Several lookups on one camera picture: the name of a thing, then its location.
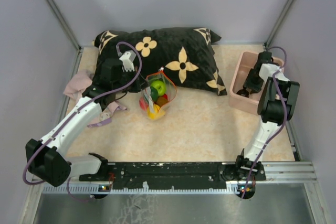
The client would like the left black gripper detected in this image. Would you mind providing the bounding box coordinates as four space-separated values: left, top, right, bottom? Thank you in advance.
113 66 150 94

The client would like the dark mangosteen toy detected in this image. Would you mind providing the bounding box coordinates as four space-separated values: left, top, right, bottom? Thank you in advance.
236 89 249 98

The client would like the red toy apple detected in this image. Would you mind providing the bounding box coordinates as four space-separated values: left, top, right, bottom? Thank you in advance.
139 97 149 111

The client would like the dark green toy lime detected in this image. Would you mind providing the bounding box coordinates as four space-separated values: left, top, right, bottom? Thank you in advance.
150 87 159 102

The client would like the light green toy fruit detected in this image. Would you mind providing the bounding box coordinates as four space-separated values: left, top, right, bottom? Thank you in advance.
151 80 166 97

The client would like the clear zip bag orange zipper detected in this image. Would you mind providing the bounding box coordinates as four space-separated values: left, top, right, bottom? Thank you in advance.
139 67 177 121

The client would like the brown toy fruit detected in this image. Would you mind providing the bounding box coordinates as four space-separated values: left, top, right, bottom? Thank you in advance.
155 97 169 107

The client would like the red yellow toy mango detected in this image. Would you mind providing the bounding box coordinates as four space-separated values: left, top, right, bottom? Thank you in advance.
162 93 168 100

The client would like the yellow toy lemon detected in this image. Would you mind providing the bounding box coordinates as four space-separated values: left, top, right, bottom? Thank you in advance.
147 104 165 120

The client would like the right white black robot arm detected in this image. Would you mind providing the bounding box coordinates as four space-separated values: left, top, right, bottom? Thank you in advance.
234 51 300 180

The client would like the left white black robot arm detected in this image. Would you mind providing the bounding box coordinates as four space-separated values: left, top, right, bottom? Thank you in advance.
22 51 143 187

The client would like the pink purple cloth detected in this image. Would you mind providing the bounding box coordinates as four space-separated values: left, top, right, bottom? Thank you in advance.
64 69 128 127

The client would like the black floral pillow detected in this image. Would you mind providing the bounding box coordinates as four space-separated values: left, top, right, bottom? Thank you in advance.
93 27 227 96

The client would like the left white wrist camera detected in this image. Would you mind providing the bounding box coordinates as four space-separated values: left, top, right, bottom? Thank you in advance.
119 51 136 72

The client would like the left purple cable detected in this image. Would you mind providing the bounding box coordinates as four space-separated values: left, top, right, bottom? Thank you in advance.
23 41 144 202

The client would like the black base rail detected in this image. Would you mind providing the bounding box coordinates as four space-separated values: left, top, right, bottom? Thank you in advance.
79 155 266 199

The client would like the left aluminium corner post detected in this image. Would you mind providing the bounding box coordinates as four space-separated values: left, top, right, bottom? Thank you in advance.
45 0 81 50

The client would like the aluminium corner post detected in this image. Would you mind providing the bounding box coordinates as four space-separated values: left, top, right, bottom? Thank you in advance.
263 0 296 49
45 0 81 50

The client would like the right aluminium corner post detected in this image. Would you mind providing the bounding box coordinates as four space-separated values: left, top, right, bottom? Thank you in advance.
263 0 296 49

